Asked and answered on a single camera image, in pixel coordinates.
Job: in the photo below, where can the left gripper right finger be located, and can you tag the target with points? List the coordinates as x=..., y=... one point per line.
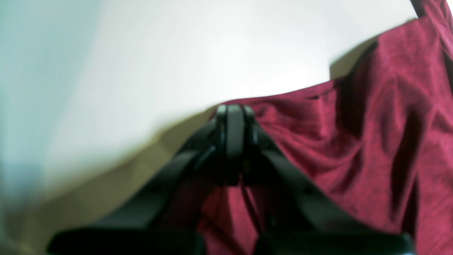
x=298, y=217

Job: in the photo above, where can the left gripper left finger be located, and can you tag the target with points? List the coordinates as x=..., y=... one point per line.
x=162, y=217

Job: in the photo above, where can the dark red t-shirt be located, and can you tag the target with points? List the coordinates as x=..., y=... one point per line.
x=379, y=141

